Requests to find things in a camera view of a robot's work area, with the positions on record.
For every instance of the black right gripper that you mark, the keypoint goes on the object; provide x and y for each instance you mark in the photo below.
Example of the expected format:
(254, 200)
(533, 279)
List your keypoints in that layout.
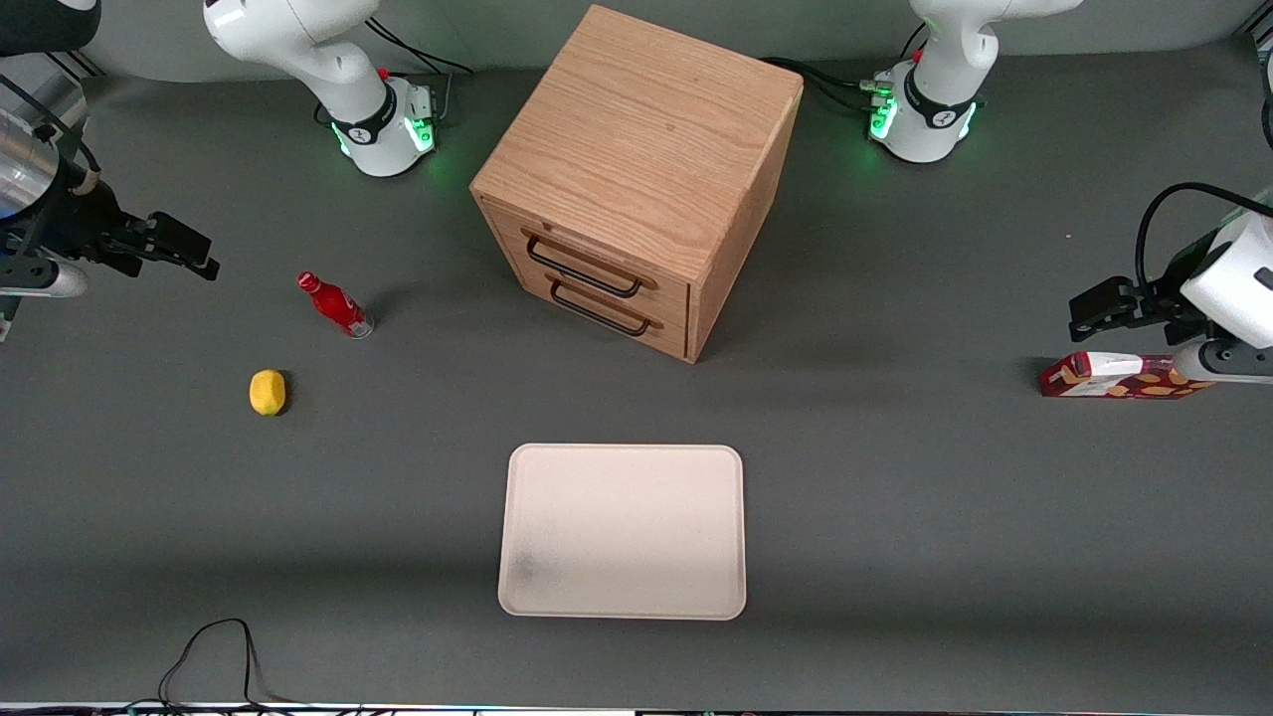
(72, 221)

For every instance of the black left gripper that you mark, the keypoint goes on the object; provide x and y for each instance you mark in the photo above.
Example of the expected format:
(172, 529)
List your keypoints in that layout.
(1170, 298)

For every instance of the red coke bottle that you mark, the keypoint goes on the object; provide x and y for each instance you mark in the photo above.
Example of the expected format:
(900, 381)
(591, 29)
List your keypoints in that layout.
(338, 306)

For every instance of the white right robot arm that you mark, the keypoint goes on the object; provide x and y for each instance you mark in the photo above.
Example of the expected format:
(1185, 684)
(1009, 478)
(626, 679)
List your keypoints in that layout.
(343, 75)

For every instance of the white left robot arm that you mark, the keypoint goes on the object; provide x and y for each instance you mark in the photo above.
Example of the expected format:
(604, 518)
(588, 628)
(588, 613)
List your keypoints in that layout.
(940, 89)

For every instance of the beige rectangular tray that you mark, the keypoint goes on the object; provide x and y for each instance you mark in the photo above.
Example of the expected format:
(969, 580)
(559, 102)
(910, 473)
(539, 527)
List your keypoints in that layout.
(622, 532)

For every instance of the red snack box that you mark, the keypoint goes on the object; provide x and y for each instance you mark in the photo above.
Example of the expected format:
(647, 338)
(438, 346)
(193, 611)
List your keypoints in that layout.
(1104, 378)

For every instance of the yellow lemon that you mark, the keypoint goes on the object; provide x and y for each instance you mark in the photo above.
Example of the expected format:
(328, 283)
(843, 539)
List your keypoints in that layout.
(267, 392)

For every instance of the wooden drawer cabinet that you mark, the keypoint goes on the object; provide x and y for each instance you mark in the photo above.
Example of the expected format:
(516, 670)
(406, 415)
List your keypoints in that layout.
(636, 139)

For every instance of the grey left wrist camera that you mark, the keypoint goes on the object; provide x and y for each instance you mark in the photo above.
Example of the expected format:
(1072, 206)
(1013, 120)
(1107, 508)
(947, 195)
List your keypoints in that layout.
(1228, 363)

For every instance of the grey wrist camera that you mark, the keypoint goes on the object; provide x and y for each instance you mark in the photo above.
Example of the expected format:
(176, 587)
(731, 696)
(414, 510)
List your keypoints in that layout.
(50, 280)
(1228, 363)

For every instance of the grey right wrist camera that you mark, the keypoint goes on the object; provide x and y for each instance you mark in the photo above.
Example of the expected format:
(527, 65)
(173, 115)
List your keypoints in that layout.
(50, 280)

